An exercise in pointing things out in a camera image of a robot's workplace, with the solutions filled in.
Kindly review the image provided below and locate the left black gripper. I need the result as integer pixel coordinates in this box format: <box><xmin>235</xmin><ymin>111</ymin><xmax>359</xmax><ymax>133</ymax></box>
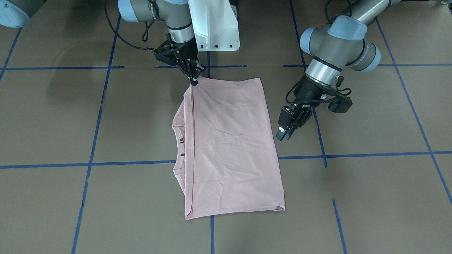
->
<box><xmin>276</xmin><ymin>74</ymin><xmax>324</xmax><ymax>140</ymax></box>

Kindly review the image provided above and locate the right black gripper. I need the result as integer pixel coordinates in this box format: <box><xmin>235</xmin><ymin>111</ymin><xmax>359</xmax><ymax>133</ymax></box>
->
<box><xmin>173</xmin><ymin>37</ymin><xmax>206</xmax><ymax>86</ymax></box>

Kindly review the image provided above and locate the pink Snoopy t-shirt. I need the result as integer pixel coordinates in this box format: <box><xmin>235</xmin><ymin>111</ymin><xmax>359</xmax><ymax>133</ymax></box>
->
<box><xmin>172</xmin><ymin>77</ymin><xmax>285</xmax><ymax>220</ymax></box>

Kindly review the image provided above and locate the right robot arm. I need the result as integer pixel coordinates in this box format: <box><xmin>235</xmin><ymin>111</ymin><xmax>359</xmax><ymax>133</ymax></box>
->
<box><xmin>118</xmin><ymin>0</ymin><xmax>205</xmax><ymax>86</ymax></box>

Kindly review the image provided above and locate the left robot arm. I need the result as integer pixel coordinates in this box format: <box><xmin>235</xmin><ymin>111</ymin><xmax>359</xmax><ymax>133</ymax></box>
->
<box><xmin>276</xmin><ymin>0</ymin><xmax>398</xmax><ymax>140</ymax></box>

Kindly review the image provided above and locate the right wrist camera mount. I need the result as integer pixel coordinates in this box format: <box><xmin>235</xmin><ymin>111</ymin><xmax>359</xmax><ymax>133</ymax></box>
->
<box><xmin>154</xmin><ymin>40</ymin><xmax>177</xmax><ymax>66</ymax></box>

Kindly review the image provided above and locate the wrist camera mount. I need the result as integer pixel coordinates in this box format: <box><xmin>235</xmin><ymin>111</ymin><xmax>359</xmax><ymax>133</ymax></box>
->
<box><xmin>154</xmin><ymin>40</ymin><xmax>177</xmax><ymax>66</ymax></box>
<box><xmin>322</xmin><ymin>75</ymin><xmax>352</xmax><ymax>114</ymax></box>

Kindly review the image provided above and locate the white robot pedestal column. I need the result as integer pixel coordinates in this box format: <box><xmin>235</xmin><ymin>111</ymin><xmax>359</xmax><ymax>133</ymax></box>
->
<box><xmin>188</xmin><ymin>0</ymin><xmax>240</xmax><ymax>52</ymax></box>

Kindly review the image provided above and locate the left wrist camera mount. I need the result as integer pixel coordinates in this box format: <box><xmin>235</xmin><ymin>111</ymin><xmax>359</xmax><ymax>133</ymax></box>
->
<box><xmin>322</xmin><ymin>75</ymin><xmax>352</xmax><ymax>114</ymax></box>

